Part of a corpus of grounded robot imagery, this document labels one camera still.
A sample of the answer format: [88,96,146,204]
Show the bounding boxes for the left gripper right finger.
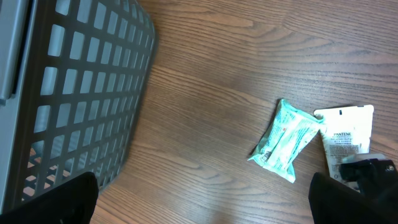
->
[308,172,397,224]

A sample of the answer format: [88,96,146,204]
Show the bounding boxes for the teal wet wipes pack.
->
[249,99,324,183]

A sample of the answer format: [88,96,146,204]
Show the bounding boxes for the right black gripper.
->
[339,154,397,212]

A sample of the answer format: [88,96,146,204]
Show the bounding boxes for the white cream tube gold cap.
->
[313,105,374,190]

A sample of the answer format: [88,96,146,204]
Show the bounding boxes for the grey plastic mesh basket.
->
[1,0,159,212]

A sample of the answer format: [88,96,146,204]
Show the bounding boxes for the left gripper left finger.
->
[1,172,99,224]

